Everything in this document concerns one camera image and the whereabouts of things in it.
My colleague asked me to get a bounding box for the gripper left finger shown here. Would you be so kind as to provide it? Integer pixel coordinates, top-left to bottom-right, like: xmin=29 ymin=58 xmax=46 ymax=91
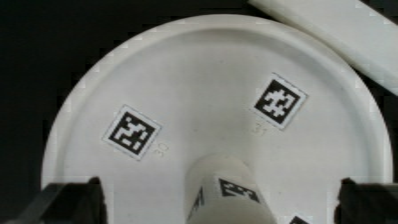
xmin=14 ymin=177 xmax=107 ymax=224

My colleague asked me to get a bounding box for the white round table top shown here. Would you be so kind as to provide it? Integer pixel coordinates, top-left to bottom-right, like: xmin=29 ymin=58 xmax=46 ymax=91
xmin=41 ymin=15 xmax=393 ymax=224

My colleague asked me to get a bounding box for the white cylindrical table leg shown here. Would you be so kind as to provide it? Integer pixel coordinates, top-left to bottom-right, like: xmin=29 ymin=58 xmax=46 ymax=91
xmin=185 ymin=154 xmax=277 ymax=224

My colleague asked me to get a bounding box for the white obstacle fence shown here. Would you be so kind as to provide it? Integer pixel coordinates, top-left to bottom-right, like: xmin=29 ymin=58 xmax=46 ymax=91
xmin=249 ymin=0 xmax=398 ymax=96

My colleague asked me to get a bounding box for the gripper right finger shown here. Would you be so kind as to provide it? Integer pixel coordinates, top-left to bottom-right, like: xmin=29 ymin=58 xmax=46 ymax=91
xmin=334 ymin=178 xmax=398 ymax=224

